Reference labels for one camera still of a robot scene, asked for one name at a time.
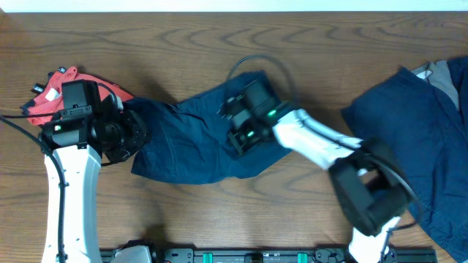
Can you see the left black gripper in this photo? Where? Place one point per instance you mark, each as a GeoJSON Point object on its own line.
{"type": "Point", "coordinates": [140, 134]}

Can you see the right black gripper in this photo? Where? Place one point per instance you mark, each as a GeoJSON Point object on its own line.
{"type": "Point", "coordinates": [238, 145]}

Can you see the navy blue shorts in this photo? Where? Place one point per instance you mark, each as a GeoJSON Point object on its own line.
{"type": "Point", "coordinates": [189, 142]}

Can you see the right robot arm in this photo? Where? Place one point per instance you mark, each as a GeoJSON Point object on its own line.
{"type": "Point", "coordinates": [369, 185]}

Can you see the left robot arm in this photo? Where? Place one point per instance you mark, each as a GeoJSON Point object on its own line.
{"type": "Point", "coordinates": [76, 139]}

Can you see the folded red shirt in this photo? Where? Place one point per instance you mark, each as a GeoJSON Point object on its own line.
{"type": "Point", "coordinates": [51, 101]}

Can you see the folded black garment under red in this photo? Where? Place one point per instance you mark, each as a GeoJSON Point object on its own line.
{"type": "Point", "coordinates": [38, 89]}

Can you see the navy blue garment pile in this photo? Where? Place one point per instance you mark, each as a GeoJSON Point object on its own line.
{"type": "Point", "coordinates": [429, 138]}

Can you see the grey garment with label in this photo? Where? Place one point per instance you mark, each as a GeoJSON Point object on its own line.
{"type": "Point", "coordinates": [438, 75]}

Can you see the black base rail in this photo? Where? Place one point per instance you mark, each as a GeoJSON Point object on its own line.
{"type": "Point", "coordinates": [194, 255]}

